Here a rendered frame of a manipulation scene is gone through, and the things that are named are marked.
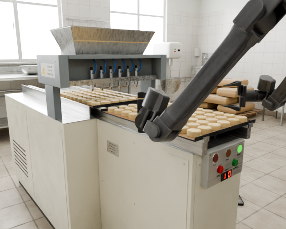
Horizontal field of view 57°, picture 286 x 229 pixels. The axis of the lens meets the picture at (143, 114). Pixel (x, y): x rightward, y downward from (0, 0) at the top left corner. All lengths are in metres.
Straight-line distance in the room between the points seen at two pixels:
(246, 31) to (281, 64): 4.90
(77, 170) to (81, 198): 0.17
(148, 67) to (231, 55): 1.14
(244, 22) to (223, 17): 5.68
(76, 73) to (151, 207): 0.79
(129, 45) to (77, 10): 3.41
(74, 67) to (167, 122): 0.87
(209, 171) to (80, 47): 0.91
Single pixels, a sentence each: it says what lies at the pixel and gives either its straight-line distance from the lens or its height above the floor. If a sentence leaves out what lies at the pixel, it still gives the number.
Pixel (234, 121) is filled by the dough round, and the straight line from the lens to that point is 1.13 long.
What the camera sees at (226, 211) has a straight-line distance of 1.28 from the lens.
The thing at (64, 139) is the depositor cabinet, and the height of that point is 0.75.
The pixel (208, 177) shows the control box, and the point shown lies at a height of 0.74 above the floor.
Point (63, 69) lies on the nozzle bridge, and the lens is 1.37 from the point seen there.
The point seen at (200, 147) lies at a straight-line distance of 0.95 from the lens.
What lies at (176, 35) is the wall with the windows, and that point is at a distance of 6.25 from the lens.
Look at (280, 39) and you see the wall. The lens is 5.59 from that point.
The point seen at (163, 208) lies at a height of 0.55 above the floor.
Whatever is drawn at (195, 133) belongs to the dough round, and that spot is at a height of 0.92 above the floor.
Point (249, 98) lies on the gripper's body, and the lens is 1.34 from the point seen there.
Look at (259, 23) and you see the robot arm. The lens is 0.67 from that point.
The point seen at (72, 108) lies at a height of 0.86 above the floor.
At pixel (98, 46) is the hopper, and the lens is 1.53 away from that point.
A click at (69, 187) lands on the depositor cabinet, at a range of 1.53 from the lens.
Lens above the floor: 1.19
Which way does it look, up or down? 13 degrees down
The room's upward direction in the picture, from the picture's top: straight up
